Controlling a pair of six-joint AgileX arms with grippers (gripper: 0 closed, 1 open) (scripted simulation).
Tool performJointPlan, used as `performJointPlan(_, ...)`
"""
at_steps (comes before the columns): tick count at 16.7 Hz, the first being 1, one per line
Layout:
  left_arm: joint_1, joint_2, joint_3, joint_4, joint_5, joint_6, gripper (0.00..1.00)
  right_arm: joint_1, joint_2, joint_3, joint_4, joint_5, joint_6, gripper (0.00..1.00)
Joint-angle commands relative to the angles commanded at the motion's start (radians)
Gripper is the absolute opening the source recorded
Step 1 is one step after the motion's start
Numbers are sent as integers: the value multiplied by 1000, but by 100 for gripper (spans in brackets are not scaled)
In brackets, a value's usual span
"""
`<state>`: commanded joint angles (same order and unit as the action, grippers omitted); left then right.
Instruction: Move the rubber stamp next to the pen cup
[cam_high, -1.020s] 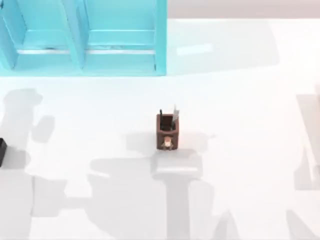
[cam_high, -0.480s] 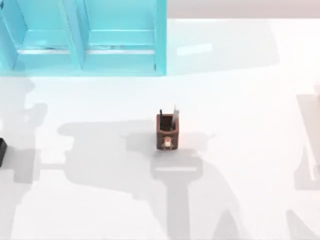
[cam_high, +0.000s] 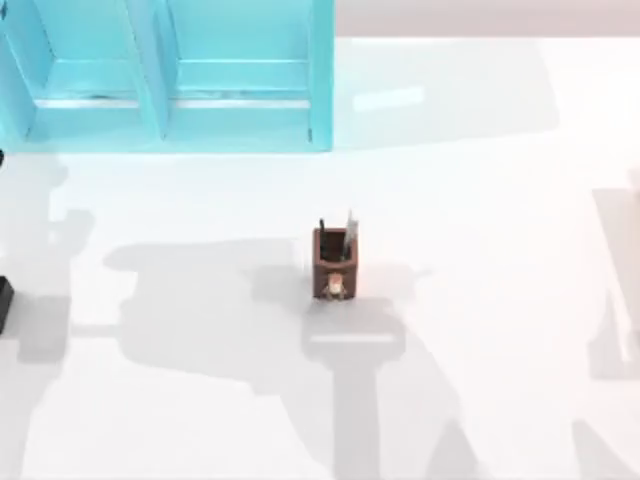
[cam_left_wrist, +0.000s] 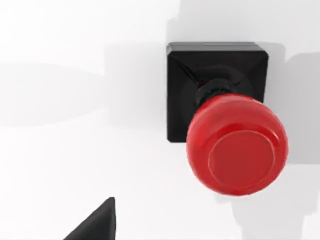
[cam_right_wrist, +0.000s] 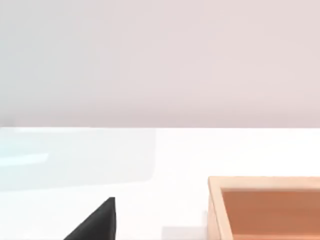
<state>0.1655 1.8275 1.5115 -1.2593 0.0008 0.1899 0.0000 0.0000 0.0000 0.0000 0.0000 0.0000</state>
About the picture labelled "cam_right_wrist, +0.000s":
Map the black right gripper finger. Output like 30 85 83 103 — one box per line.
63 196 118 240

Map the shallow salmon-coloured box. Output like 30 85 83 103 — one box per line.
207 175 320 240

